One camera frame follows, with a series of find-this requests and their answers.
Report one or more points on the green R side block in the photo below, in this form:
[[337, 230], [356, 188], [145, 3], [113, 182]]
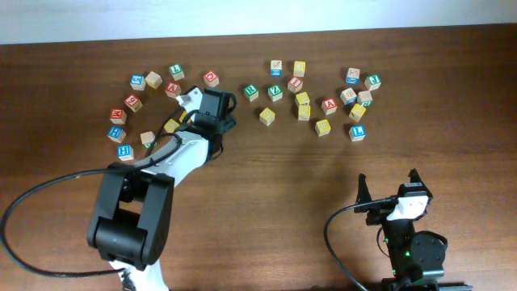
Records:
[[364, 98]]

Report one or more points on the red I letter block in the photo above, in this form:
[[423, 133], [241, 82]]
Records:
[[295, 84]]

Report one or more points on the blue H block lower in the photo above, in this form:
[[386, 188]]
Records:
[[125, 153]]

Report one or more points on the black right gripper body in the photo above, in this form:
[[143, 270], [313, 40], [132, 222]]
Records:
[[380, 215]]

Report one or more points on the yellow top back block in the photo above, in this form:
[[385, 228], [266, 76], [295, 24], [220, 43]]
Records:
[[299, 69]]

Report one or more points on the blue side top block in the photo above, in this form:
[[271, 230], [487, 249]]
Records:
[[276, 68]]

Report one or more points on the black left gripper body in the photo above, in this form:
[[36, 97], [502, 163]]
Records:
[[229, 123]]

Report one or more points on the red A letter block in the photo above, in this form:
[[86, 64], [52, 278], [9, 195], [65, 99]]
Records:
[[329, 106]]

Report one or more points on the yellow block left lower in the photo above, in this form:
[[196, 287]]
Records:
[[171, 125]]

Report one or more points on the green J letter block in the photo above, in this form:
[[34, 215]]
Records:
[[372, 82]]

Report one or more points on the blue h block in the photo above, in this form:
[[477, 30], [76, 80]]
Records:
[[125, 153], [116, 134]]

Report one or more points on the blue H block upper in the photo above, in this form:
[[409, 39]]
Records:
[[116, 134]]

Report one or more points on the red M letter block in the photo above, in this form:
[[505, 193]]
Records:
[[118, 116]]

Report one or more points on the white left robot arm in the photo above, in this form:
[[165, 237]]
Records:
[[131, 217]]

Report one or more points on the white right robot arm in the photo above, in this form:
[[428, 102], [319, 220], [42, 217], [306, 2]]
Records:
[[416, 257]]

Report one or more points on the yellow block right cluster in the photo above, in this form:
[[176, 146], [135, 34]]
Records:
[[357, 112]]

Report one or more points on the green Z letter block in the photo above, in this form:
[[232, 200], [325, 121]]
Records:
[[275, 93]]

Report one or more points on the plain wooden block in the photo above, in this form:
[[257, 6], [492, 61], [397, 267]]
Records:
[[153, 79]]

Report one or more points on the yellow block left middle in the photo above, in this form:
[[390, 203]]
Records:
[[182, 117]]

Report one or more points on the blue G letter block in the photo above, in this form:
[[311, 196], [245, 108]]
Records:
[[137, 82]]

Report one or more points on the red 6 number block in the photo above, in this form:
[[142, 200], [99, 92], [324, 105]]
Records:
[[133, 102]]

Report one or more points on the green L letter block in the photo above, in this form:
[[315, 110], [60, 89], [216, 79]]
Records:
[[177, 72]]

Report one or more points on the blue side wooden block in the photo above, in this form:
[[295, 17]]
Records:
[[348, 96]]

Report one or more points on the red C letter block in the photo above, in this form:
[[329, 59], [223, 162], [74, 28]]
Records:
[[211, 79]]

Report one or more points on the yellow block lower middle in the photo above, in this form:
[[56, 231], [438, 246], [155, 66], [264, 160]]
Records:
[[304, 112]]

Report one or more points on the green R letter block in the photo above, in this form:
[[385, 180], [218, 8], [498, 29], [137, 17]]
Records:
[[251, 92]]

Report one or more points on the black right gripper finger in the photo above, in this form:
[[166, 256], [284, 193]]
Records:
[[363, 195], [415, 177]]

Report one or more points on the yellow block upper middle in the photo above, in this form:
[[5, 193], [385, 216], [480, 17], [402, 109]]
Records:
[[302, 99]]

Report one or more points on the red A block left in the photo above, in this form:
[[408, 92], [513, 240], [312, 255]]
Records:
[[173, 89]]

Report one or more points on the yellow block near R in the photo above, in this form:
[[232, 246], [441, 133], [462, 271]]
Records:
[[267, 116]]

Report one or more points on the yellow umbrella picture block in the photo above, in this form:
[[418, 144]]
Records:
[[322, 127]]

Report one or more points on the blue L letter block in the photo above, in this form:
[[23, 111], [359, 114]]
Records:
[[357, 133]]

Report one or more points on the blue X wooden block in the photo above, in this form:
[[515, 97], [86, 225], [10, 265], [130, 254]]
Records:
[[352, 76]]

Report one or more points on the green E side block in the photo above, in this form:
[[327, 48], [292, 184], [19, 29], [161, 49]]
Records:
[[147, 138]]

